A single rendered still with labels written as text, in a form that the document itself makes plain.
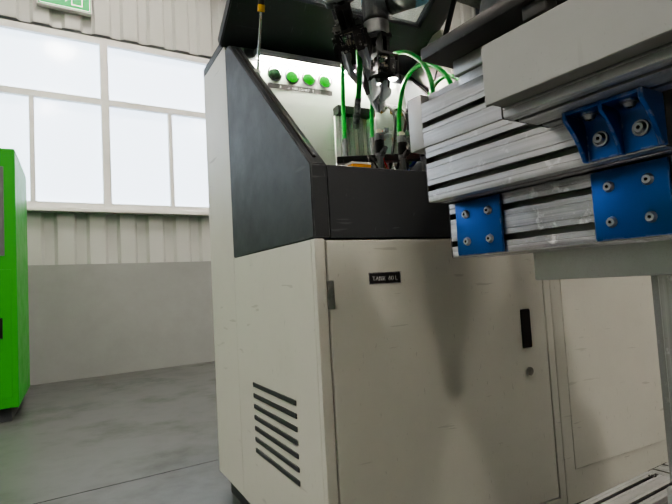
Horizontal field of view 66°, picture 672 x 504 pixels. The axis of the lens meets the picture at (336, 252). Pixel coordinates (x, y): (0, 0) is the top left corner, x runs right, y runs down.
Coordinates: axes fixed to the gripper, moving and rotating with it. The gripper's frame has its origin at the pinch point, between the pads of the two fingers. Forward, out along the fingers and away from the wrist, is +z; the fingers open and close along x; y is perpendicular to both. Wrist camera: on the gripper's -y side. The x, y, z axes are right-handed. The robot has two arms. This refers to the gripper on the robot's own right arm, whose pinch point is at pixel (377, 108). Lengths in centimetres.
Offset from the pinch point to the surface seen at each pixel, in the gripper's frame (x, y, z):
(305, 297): -35, 20, 53
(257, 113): -35.0, -4.6, 3.8
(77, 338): -71, -385, 85
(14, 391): -108, -237, 103
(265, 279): -35, -4, 48
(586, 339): 48, 26, 69
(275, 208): -34.9, 5.0, 30.8
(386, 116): 22.2, -27.6, -8.8
